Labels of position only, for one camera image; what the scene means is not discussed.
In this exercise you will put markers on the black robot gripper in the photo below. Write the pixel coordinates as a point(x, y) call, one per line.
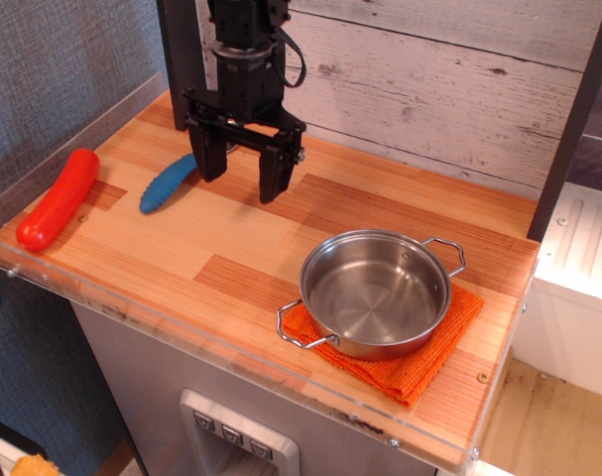
point(246, 108)

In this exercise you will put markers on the stainless steel pot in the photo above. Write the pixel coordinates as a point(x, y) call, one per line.
point(372, 288)

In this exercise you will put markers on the dark grey left post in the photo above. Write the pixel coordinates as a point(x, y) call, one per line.
point(181, 38)

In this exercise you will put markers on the silver dispenser button panel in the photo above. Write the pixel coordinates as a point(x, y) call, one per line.
point(225, 442)

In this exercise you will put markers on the white toy sink unit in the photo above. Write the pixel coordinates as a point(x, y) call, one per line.
point(560, 329)

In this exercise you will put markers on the orange woven cloth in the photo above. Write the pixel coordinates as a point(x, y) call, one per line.
point(400, 373)

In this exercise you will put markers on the blue handled metal spoon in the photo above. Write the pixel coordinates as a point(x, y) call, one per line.
point(166, 183)

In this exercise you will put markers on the clear acrylic table guard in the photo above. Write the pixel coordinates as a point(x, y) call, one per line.
point(210, 270)

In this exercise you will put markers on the dark grey right post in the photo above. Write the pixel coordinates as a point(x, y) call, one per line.
point(581, 109)

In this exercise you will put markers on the red plastic hot dog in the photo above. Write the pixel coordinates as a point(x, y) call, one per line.
point(51, 215)

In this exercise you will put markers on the grey toy fridge cabinet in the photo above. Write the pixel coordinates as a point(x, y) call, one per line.
point(146, 375)

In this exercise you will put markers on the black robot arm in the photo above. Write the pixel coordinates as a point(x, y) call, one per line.
point(245, 25)

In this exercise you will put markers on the dark grey post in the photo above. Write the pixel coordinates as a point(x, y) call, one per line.
point(181, 38)
point(581, 109)

